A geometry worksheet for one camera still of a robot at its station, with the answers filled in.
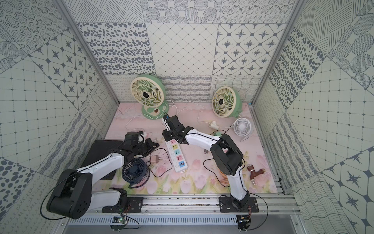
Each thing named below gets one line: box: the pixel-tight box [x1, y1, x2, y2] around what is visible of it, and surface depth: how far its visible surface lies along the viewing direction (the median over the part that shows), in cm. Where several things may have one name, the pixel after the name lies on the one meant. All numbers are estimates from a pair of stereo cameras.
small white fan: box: [233, 117, 252, 137], surface depth 97 cm
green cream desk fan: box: [211, 85, 243, 119], surface depth 104 cm
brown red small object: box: [246, 163, 266, 185], surface depth 85 cm
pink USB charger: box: [150, 155, 162, 163], surface depth 90 cm
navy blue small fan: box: [121, 157, 151, 189], surface depth 80 cm
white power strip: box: [165, 138, 188, 174], surface depth 90 cm
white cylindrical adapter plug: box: [209, 120, 220, 130], surface depth 106 cm
